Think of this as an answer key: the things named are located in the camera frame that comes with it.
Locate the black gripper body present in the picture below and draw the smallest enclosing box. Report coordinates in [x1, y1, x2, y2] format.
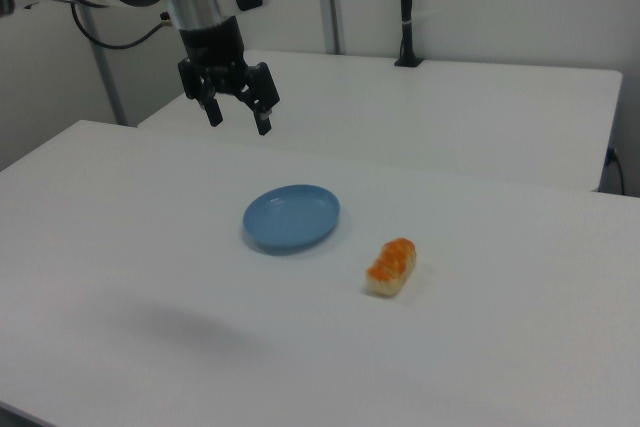
[178, 15, 249, 97]

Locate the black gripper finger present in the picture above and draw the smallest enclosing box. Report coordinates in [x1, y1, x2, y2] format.
[234, 61, 282, 137]
[176, 57, 225, 128]

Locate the orange-topped bread loaf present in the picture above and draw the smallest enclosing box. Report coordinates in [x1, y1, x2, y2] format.
[365, 237, 418, 298]

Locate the blue round plate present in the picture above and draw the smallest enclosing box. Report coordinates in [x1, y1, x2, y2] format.
[242, 183, 342, 256]

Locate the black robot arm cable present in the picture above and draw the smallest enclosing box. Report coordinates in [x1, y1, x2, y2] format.
[71, 0, 171, 51]

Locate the grey partition post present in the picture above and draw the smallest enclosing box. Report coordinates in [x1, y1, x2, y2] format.
[78, 5, 127, 126]

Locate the thin black wall cable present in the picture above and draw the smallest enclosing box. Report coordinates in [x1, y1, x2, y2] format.
[604, 146, 627, 196]

